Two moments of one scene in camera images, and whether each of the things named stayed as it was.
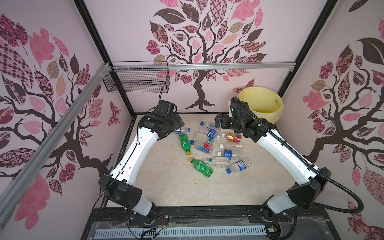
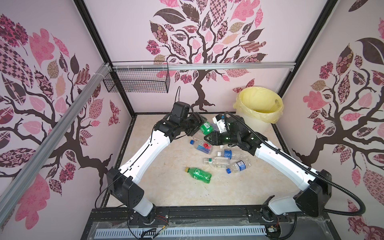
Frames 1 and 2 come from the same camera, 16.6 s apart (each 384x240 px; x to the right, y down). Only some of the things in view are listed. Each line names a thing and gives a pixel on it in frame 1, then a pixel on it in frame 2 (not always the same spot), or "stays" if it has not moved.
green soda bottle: [185, 143] to [207, 128]
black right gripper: [224, 118] to [215, 138]
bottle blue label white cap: [231, 154] stays
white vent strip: [179, 231] stays
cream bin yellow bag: [266, 103] stays
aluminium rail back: [202, 66] stays
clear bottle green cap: [220, 162] stays
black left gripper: [176, 123] to [198, 120]
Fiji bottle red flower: [204, 145] stays
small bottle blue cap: [239, 166] stays
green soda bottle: [201, 167] to [199, 174]
